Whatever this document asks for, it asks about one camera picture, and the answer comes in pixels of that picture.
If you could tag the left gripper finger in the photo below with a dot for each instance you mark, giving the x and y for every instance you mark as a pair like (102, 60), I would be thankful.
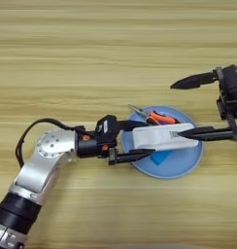
(130, 125)
(133, 156)

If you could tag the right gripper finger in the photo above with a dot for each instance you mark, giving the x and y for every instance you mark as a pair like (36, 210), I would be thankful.
(193, 81)
(208, 133)

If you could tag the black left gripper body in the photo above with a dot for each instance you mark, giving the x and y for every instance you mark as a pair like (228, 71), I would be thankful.
(91, 144)

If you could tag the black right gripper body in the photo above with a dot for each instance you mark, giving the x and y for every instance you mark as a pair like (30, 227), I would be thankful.
(230, 107)

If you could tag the bright blue rectangular block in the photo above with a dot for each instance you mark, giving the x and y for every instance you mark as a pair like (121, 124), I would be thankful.
(160, 158)

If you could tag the white rectangular plastic device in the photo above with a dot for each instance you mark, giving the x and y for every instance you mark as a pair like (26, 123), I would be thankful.
(156, 137)

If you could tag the orange black needle-nose pliers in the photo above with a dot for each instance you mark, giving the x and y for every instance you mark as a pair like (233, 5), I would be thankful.
(161, 118)

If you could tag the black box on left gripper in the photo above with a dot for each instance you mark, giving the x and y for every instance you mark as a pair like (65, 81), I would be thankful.
(107, 124)

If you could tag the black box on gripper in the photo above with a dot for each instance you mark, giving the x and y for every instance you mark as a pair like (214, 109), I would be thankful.
(107, 124)
(232, 79)

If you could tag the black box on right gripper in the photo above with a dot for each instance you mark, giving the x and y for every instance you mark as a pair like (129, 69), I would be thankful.
(232, 79)

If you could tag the round light blue plate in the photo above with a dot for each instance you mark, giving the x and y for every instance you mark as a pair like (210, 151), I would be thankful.
(175, 162)

